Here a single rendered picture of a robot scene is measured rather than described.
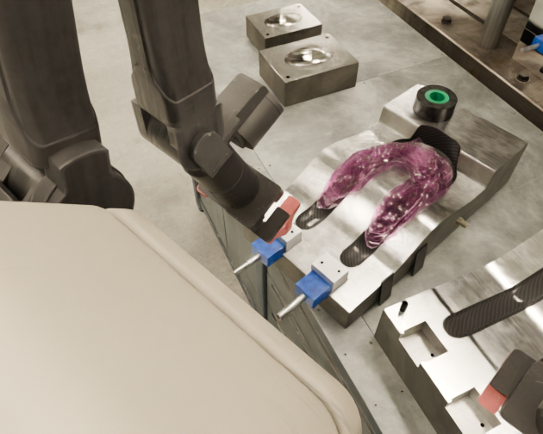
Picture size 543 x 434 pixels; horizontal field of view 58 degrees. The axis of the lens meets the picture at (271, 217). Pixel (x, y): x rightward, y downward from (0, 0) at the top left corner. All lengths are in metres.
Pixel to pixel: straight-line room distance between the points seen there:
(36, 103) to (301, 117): 0.87
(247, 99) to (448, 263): 0.55
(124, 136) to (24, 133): 2.08
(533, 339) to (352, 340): 0.26
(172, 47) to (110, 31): 2.86
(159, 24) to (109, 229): 0.19
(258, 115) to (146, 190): 1.65
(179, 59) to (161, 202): 1.69
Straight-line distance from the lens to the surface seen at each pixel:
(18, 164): 0.44
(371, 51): 1.44
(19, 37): 0.36
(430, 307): 0.78
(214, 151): 0.49
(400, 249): 0.86
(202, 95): 0.46
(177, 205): 2.08
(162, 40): 0.42
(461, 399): 0.76
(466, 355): 0.76
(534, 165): 1.20
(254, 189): 0.61
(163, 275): 0.25
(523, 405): 0.55
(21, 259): 0.22
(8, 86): 0.38
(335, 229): 0.88
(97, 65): 2.99
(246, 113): 0.54
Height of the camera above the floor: 1.54
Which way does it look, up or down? 50 degrees down
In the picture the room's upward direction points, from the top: straight up
